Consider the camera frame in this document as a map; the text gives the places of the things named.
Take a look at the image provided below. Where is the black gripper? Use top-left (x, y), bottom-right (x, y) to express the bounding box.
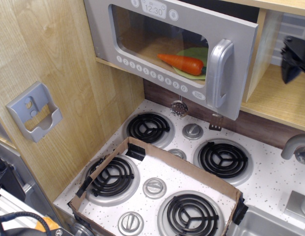
top-left (281, 36), bottom-right (305, 84)

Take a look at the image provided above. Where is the grey toy microwave door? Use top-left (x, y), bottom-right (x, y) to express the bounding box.
top-left (84, 0), bottom-right (258, 120)

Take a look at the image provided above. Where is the grey toy faucet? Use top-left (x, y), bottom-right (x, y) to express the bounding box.
top-left (281, 134), bottom-right (305, 165)

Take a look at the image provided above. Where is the green toy plate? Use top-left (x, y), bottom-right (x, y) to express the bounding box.
top-left (173, 47), bottom-right (208, 81)

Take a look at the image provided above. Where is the hanging silver spatula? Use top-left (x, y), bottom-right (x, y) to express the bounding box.
top-left (209, 114), bottom-right (223, 131)

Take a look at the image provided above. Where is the orange toy carrot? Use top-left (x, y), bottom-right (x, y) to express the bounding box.
top-left (157, 54), bottom-right (206, 76)

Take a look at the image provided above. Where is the back right black burner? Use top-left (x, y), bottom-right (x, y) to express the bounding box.
top-left (193, 139), bottom-right (253, 186)

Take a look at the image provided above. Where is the black burner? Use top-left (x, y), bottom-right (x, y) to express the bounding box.
top-left (122, 112), bottom-right (175, 149)
top-left (193, 139), bottom-right (253, 186)
top-left (86, 155), bottom-right (140, 207)
top-left (157, 190), bottom-right (225, 236)

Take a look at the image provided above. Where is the back grey stove knob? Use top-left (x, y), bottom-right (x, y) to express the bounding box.
top-left (182, 123), bottom-right (204, 140)

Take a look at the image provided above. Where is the grey stove knob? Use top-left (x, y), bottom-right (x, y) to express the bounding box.
top-left (118, 211), bottom-right (144, 236)
top-left (182, 123), bottom-right (204, 140)
top-left (142, 177), bottom-right (167, 199)

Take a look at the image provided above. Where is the hanging silver skimmer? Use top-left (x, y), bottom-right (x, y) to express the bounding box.
top-left (170, 95), bottom-right (189, 118)

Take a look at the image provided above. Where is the grey faucet base block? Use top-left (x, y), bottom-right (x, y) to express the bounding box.
top-left (284, 191), bottom-right (305, 223)

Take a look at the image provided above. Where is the small middle grey knob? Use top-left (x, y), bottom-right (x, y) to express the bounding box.
top-left (168, 148), bottom-right (187, 160)

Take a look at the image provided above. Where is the back left black burner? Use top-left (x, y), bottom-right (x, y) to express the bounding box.
top-left (122, 112), bottom-right (175, 149)

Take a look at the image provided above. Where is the steel toy sink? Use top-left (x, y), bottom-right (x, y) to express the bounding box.
top-left (226, 206), bottom-right (305, 236)

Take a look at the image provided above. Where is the front right black burner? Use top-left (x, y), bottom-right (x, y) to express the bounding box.
top-left (157, 190), bottom-right (225, 236)

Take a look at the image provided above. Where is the centre grey stove knob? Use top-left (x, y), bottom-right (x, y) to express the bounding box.
top-left (142, 177), bottom-right (167, 199)

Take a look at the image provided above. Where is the front left black burner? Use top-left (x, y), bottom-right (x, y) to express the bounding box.
top-left (86, 155), bottom-right (140, 207)

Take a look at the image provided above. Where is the front grey stove knob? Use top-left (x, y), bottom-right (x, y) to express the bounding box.
top-left (118, 211), bottom-right (144, 236)

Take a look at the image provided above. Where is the brown cardboard frame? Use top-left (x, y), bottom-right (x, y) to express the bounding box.
top-left (69, 138), bottom-right (248, 236)

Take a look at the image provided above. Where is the grey wall holder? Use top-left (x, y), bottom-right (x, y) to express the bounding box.
top-left (6, 81), bottom-right (63, 143)

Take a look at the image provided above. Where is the black braided cable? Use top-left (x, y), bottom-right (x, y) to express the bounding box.
top-left (0, 210), bottom-right (54, 236)

